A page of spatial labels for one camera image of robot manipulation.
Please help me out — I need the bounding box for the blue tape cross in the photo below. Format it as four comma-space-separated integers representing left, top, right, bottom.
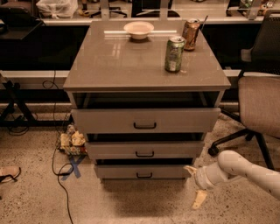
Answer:
61, 155, 85, 180

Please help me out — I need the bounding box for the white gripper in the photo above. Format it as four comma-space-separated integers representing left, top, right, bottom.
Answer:
184, 164, 222, 210

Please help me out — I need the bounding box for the green soda can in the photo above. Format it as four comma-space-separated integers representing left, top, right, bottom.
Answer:
164, 36, 186, 73

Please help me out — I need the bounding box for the black table leg frame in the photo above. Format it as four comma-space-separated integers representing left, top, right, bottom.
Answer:
0, 76, 73, 128

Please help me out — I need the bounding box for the grey drawer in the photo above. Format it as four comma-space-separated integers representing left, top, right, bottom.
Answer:
86, 141, 204, 159
94, 165, 190, 179
72, 108, 221, 134

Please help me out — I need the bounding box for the orange soda can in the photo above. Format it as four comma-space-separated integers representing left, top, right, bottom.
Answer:
182, 18, 200, 51

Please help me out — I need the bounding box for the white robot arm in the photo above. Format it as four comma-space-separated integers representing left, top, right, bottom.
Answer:
184, 150, 280, 210

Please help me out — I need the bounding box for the grey office chair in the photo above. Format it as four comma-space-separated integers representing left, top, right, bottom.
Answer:
208, 10, 280, 170

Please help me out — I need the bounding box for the white bowl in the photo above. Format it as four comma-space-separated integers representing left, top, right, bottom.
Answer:
123, 21, 154, 40

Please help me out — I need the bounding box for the grey bottom drawer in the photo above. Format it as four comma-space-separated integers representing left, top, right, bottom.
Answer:
94, 165, 190, 179

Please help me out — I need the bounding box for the crumpled snack bags pile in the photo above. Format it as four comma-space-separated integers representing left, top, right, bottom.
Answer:
59, 124, 87, 156

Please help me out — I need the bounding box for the tan shoe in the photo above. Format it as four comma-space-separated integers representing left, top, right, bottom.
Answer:
0, 166, 21, 183

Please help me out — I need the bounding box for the black floor cable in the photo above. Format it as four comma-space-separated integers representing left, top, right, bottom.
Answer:
42, 69, 75, 224

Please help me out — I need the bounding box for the grey middle drawer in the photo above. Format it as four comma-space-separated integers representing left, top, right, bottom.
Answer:
86, 141, 204, 159

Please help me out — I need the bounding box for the white plastic bag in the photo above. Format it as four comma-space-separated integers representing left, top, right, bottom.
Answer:
36, 0, 78, 18

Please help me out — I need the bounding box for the grey drawer cabinet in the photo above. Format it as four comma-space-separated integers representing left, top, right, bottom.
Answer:
64, 20, 230, 168

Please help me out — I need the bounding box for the grey top drawer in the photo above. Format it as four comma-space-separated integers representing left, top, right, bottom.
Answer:
72, 108, 221, 134

